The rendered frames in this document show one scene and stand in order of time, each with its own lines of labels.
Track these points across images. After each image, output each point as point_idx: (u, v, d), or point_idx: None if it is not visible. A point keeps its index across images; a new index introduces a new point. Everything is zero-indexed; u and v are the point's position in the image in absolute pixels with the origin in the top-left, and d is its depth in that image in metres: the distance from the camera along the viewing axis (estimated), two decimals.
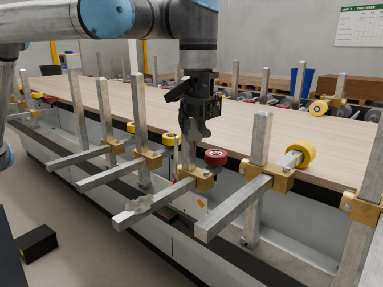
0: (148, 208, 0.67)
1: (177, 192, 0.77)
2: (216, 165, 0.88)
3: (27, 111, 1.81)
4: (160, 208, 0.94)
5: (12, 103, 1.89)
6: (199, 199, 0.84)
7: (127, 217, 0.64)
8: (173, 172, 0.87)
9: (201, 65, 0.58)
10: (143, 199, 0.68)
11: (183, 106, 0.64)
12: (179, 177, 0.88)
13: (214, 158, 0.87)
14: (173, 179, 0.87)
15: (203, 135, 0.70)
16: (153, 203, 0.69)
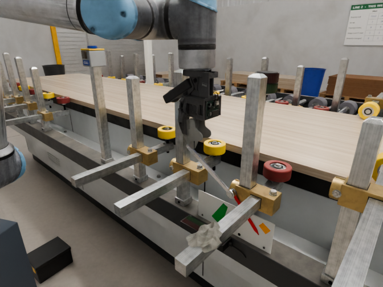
0: (218, 243, 0.52)
1: (243, 217, 0.62)
2: (280, 181, 0.73)
3: (38, 113, 1.66)
4: None
5: (21, 104, 1.74)
6: (262, 224, 0.69)
7: (195, 257, 0.49)
8: (226, 192, 0.72)
9: (200, 65, 0.58)
10: (210, 230, 0.53)
11: (183, 106, 0.64)
12: (236, 192, 0.72)
13: (278, 172, 0.72)
14: (232, 197, 0.72)
15: (203, 135, 0.70)
16: (221, 234, 0.54)
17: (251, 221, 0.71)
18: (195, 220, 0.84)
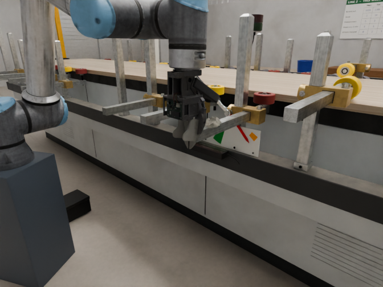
0: (219, 124, 0.74)
1: (237, 119, 0.84)
2: (266, 103, 0.95)
3: (59, 82, 1.88)
4: (210, 147, 1.01)
5: None
6: (251, 132, 0.92)
7: (203, 130, 0.71)
8: (224, 111, 0.95)
9: (168, 63, 0.62)
10: (213, 118, 0.76)
11: None
12: (232, 112, 0.94)
13: (264, 96, 0.94)
14: (229, 115, 0.94)
15: (188, 138, 0.67)
16: (220, 122, 0.77)
17: (243, 133, 0.93)
18: (199, 142, 1.06)
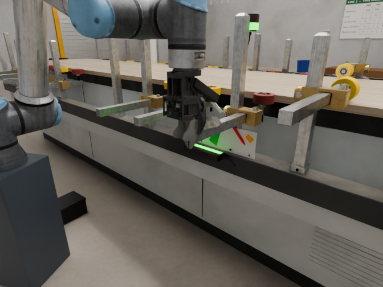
0: (219, 124, 0.74)
1: (237, 119, 0.84)
2: (265, 104, 0.95)
3: (55, 82, 1.86)
4: (206, 148, 0.99)
5: None
6: (247, 134, 0.90)
7: (203, 130, 0.71)
8: (220, 113, 0.93)
9: (168, 64, 0.62)
10: (213, 118, 0.76)
11: None
12: (228, 113, 0.93)
13: (264, 96, 0.94)
14: (224, 117, 0.92)
15: (188, 138, 0.67)
16: (220, 122, 0.77)
17: (239, 135, 0.92)
18: (195, 144, 1.04)
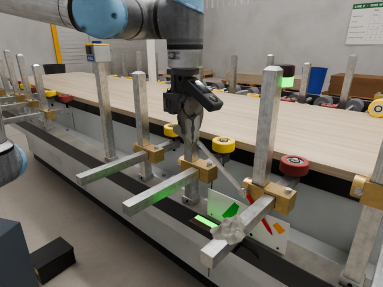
0: (243, 236, 0.51)
1: (264, 210, 0.61)
2: (298, 176, 0.72)
3: (40, 111, 1.63)
4: None
5: (23, 102, 1.72)
6: (276, 223, 0.67)
7: (221, 249, 0.48)
8: (238, 190, 0.70)
9: None
10: (234, 223, 0.53)
11: None
12: (249, 191, 0.69)
13: (296, 167, 0.71)
14: (244, 196, 0.69)
15: (179, 133, 0.71)
16: (244, 226, 0.54)
17: (264, 221, 0.68)
18: (204, 219, 0.81)
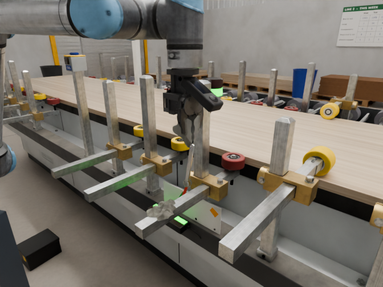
0: (171, 214, 0.65)
1: (198, 197, 0.75)
2: (234, 169, 0.86)
3: (29, 114, 1.77)
4: None
5: (14, 105, 1.86)
6: (212, 208, 0.81)
7: (150, 224, 0.62)
8: (184, 180, 0.83)
9: None
10: (166, 205, 0.67)
11: None
12: (190, 185, 0.84)
13: (232, 162, 0.85)
14: (184, 186, 0.84)
15: (179, 133, 0.71)
16: (175, 208, 0.68)
17: None
18: None
